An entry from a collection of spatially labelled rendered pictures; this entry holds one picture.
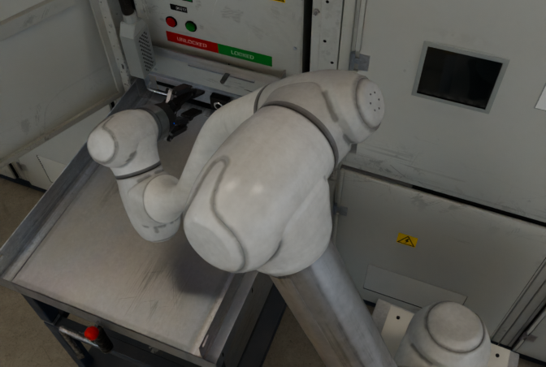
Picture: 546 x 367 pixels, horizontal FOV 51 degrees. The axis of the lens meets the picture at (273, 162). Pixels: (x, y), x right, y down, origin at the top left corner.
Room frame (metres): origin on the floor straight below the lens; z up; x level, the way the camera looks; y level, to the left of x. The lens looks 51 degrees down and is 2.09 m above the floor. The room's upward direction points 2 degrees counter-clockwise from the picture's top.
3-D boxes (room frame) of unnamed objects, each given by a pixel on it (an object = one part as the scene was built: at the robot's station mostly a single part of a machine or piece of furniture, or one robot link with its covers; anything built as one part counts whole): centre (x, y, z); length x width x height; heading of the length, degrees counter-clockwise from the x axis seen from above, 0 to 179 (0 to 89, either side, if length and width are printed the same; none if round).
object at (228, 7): (1.24, 0.14, 1.15); 0.48 x 0.01 x 0.48; 67
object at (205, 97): (1.25, 0.14, 0.89); 0.54 x 0.05 x 0.06; 67
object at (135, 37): (1.26, 0.36, 1.09); 0.08 x 0.05 x 0.17; 157
